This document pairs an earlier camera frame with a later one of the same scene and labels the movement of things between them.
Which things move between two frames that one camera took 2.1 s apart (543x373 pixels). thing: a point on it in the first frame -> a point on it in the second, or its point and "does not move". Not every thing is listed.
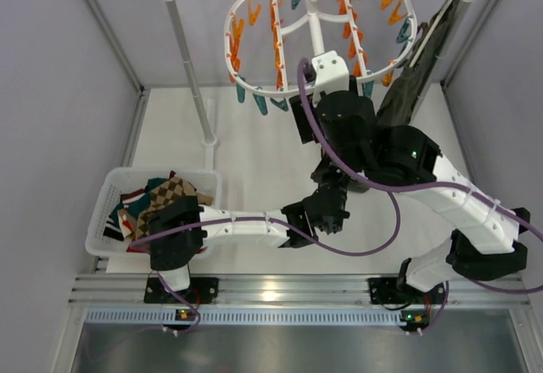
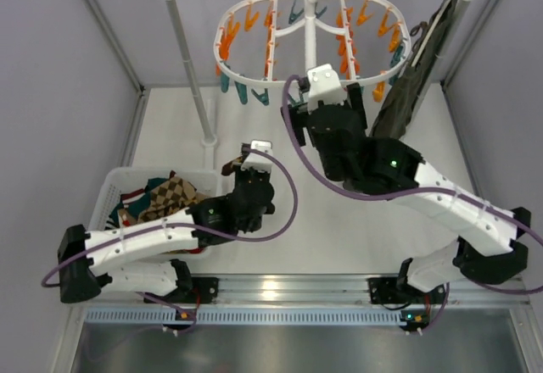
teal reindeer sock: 137,207 does not move
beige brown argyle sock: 172,190 does not move
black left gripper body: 333,171 -> 251,176
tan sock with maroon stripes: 130,197 does not move
